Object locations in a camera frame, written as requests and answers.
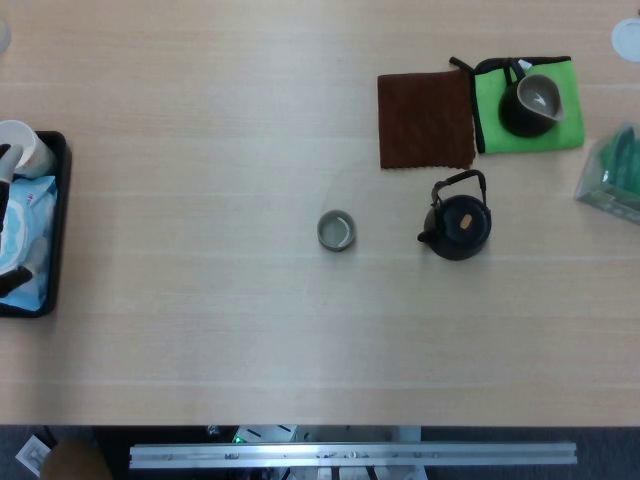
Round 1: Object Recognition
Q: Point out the green cloth with black trim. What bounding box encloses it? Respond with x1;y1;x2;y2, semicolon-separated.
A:
448;54;586;156

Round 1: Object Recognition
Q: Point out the black cast iron teapot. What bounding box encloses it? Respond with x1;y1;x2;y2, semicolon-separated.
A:
416;168;494;262

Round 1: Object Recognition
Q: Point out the small dark green cup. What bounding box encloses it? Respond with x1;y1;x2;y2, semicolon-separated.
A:
316;209;358;253

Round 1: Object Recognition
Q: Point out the clear green tea box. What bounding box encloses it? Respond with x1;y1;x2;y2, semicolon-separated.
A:
572;121;640;225

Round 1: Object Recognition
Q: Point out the white round lid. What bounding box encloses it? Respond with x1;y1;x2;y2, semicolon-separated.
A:
611;18;640;63

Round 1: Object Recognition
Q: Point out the black plastic tray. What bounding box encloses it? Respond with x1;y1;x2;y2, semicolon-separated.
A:
0;130;73;320

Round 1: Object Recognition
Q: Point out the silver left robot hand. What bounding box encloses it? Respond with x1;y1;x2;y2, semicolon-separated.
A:
0;143;36;298

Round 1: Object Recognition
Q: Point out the orange brown round stool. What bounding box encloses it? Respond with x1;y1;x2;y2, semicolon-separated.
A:
40;439;114;480

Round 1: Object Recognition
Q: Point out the brown square tea cloth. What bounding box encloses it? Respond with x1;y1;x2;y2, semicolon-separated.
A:
377;69;478;172

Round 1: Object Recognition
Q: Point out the white floor socket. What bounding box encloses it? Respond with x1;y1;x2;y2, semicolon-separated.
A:
14;434;52;477

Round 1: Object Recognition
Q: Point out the blue wet wipes pack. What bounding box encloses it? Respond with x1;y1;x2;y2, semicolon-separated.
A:
0;174;59;313

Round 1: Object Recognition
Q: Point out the white paper cup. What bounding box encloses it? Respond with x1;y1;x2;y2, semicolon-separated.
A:
0;119;56;179

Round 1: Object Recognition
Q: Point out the black ceramic pouring pitcher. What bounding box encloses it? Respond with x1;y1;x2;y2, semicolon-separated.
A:
498;58;566;139

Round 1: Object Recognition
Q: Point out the aluminium profile rail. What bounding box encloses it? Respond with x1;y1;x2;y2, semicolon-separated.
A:
128;440;580;470

